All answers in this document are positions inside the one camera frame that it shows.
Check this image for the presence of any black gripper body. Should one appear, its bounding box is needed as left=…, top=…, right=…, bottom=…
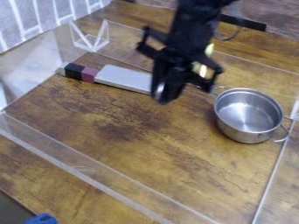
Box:
left=136, top=25, right=223, bottom=93

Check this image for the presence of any blue object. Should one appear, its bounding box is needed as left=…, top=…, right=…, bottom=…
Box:
left=23, top=213, right=59, bottom=224

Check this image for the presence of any silver metal pot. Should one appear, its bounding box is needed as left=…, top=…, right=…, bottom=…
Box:
left=214, top=87, right=290, bottom=144

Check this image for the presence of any spoon with yellow handle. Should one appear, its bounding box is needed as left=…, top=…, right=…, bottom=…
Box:
left=154, top=43, right=216, bottom=100

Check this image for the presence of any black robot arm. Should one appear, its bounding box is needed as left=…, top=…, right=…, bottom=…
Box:
left=136, top=0, right=238, bottom=104

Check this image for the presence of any black cable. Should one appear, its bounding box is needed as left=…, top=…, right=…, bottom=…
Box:
left=211, top=20, right=244, bottom=42

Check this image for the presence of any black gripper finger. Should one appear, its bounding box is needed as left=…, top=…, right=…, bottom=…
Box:
left=158, top=66, right=187, bottom=104
left=151, top=57, right=170, bottom=101

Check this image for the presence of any clear acrylic triangular bracket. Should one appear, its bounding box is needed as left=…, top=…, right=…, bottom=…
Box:
left=69, top=20, right=110, bottom=53

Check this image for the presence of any black wall strip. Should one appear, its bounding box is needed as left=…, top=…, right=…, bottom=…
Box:
left=219, top=14, right=267, bottom=32

